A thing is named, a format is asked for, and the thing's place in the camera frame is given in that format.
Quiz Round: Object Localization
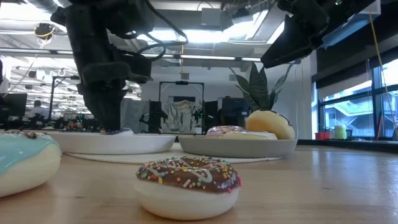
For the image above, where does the long ceiling light bar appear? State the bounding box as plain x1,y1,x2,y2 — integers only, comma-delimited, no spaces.
0,47,262,63

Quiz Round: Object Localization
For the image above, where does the grey ceiling box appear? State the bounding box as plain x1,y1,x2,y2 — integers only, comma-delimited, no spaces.
200,7,223,27

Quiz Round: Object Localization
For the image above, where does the grey draped cloth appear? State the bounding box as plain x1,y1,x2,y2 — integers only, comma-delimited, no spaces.
119,98,150,134

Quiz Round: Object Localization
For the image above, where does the white plate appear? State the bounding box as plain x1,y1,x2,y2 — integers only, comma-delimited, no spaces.
47,131,177,156

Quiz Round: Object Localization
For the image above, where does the chocolate rainbow sprinkle donut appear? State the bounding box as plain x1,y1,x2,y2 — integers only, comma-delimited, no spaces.
134,155,243,221

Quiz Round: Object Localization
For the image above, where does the black frame with camera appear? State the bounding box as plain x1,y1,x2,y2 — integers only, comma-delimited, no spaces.
159,80,205,135

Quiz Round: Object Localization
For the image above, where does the light green cup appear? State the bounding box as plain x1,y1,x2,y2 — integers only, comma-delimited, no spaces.
334,124,348,141

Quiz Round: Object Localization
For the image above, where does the white quilted round mat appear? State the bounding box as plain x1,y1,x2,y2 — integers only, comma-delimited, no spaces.
64,142,282,165

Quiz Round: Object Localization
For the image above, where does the grey plate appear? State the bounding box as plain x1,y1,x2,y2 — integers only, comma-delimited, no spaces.
178,136,299,159

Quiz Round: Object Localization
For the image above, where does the dark cabinet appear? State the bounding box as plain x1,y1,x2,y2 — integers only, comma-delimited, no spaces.
217,96,252,127

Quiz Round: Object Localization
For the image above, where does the black computer monitor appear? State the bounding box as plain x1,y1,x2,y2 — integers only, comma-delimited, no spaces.
0,93,29,118

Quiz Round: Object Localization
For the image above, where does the patterned hanging cloth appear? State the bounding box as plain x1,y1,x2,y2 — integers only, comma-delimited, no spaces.
161,99,203,134

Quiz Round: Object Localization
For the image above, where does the yellow hanging cable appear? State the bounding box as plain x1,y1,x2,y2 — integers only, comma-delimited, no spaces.
368,11,398,133

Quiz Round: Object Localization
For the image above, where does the light blue iced donut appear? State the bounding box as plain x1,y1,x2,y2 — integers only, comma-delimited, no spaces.
0,130,63,198

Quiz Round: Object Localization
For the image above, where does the person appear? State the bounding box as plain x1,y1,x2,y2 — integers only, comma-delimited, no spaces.
29,99,48,119

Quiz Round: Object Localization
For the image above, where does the black yellow ceiling device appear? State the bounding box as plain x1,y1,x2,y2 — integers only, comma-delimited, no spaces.
34,22,57,42

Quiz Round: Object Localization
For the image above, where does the tall black metal frame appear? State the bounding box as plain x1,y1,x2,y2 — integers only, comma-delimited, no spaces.
49,75,82,125

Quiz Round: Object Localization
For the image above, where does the black framed window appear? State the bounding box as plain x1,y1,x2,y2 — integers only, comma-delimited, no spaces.
311,57,398,141

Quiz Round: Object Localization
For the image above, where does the pink striped iced donut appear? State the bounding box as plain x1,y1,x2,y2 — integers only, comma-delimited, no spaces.
205,125,279,141

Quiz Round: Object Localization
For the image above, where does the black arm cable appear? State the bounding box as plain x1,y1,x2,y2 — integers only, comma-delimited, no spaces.
118,0,190,62

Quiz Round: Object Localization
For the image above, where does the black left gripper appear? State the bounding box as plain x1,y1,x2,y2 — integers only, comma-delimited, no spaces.
76,53,153,132

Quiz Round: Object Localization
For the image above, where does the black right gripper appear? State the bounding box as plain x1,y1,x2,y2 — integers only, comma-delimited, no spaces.
261,0,330,69

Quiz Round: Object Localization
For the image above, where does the chocolate iced yellow donut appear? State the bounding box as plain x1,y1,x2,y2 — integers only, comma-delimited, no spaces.
245,110,296,141

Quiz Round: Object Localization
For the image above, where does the green snake plant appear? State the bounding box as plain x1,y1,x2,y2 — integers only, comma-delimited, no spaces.
229,62,295,113

